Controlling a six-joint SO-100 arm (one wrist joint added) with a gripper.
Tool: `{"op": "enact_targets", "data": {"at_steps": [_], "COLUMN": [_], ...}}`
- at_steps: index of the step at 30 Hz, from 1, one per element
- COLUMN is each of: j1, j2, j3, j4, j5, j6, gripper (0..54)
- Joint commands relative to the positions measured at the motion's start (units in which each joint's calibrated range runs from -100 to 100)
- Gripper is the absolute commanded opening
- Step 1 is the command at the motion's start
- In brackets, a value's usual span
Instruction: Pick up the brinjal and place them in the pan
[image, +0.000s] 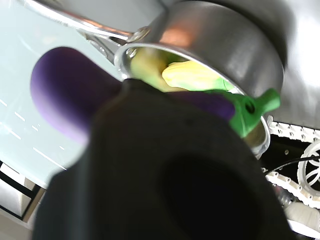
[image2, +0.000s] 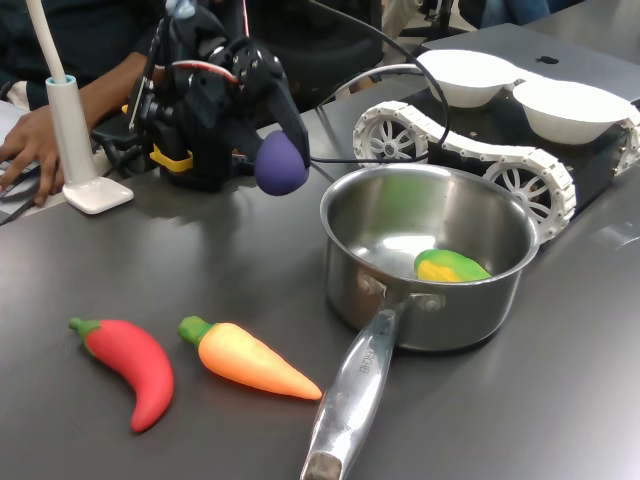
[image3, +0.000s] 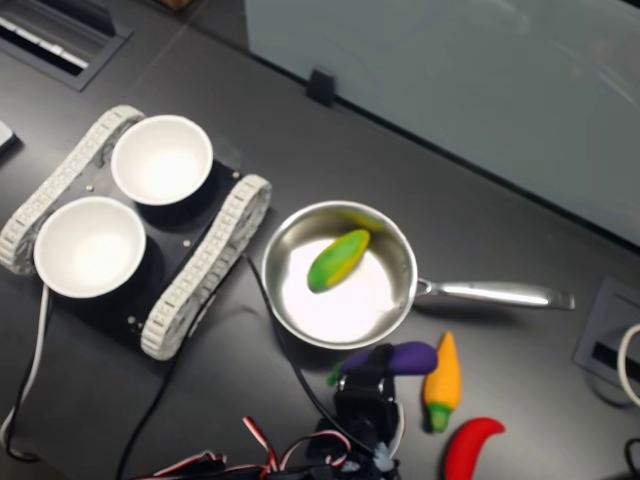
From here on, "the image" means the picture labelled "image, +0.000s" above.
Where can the purple toy aubergine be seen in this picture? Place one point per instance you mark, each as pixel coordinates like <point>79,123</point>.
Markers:
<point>70,87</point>

